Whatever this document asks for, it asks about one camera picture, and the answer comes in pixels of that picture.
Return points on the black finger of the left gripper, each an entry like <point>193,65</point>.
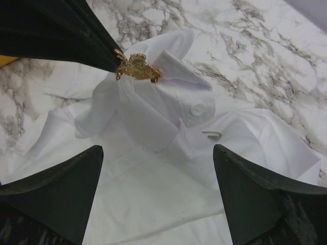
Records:
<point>57,30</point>

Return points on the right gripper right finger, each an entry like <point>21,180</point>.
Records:
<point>264,207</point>

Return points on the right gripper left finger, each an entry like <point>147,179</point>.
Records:
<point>52,206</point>

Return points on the gold brooch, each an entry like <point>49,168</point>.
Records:
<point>137,67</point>

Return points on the white button shirt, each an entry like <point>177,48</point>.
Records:
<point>158,183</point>

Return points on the yellow plastic basket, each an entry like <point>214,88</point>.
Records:
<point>4,60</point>

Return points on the round shirt label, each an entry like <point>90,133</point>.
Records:
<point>212,134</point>

